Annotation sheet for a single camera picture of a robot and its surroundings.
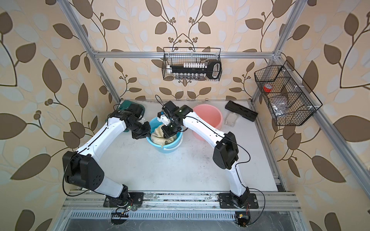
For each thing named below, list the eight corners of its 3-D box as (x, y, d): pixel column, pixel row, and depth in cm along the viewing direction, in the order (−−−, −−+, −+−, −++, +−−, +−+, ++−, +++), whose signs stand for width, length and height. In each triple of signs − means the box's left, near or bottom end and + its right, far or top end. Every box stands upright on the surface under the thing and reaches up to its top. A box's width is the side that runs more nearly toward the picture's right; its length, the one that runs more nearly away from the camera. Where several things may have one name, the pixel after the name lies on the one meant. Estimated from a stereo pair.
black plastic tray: (223, 109, 117) (224, 107, 115) (228, 101, 122) (229, 99, 120) (254, 122, 108) (255, 120, 106) (258, 114, 113) (259, 111, 111)
